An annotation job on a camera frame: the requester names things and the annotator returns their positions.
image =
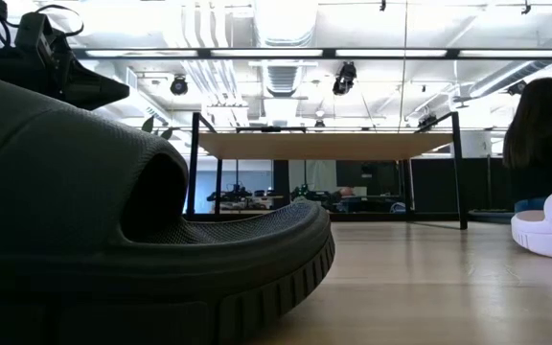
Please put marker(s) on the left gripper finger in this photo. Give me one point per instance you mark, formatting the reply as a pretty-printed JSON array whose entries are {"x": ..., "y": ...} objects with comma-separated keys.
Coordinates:
[{"x": 96, "y": 93}]

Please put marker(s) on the dark grey foam slide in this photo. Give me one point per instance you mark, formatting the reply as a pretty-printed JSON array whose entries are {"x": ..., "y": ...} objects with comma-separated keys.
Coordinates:
[{"x": 65, "y": 191}]

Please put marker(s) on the black ceiling spotlight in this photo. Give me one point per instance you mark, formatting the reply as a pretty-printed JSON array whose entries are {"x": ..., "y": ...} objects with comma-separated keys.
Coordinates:
[
  {"x": 516, "y": 87},
  {"x": 427, "y": 120},
  {"x": 344, "y": 78},
  {"x": 178, "y": 85}
]

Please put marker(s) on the background robot workstation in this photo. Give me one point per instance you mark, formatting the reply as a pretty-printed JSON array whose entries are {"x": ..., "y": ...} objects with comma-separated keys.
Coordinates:
[{"x": 237, "y": 195}]

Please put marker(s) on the overhead light bar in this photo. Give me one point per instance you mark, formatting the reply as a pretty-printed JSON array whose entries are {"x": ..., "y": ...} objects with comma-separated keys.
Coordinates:
[{"x": 266, "y": 52}]

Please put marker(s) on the person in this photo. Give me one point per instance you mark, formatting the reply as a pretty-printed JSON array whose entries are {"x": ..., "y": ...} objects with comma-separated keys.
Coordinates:
[
  {"x": 347, "y": 191},
  {"x": 539, "y": 144}
]

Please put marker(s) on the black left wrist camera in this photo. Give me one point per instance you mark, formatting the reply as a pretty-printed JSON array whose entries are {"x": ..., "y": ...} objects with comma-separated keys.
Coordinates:
[{"x": 36, "y": 36}]

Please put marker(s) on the silver ceiling air duct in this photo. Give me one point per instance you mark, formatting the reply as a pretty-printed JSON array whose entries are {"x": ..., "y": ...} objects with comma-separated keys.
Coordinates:
[{"x": 283, "y": 29}]

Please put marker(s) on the wooden shelf with black frame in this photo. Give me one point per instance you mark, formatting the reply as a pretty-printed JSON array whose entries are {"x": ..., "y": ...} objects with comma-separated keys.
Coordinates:
[{"x": 319, "y": 146}]

